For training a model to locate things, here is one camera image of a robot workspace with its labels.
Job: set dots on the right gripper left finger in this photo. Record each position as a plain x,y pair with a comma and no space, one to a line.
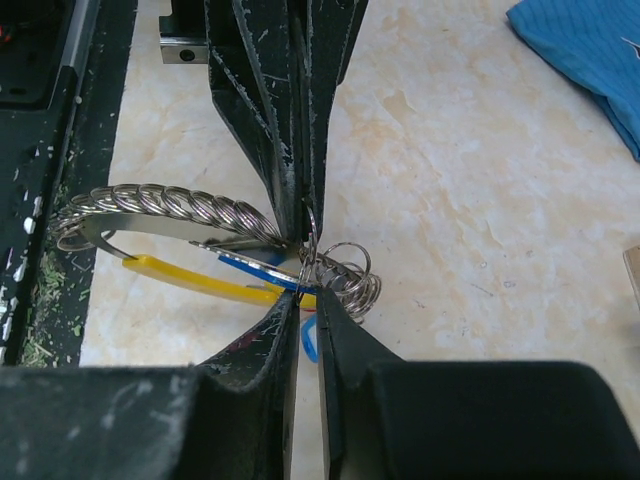
229,417

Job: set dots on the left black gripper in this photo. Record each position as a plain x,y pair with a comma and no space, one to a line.
251,77

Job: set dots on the blue pikachu shirt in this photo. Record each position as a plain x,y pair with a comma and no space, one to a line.
594,44

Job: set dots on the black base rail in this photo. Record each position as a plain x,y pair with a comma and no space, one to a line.
63,67

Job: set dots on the blue key tag with key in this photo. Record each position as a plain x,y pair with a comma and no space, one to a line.
270,274

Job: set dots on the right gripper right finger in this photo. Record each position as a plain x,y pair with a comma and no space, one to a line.
385,417

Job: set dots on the wooden clothes rack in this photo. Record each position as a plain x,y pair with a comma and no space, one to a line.
631,259

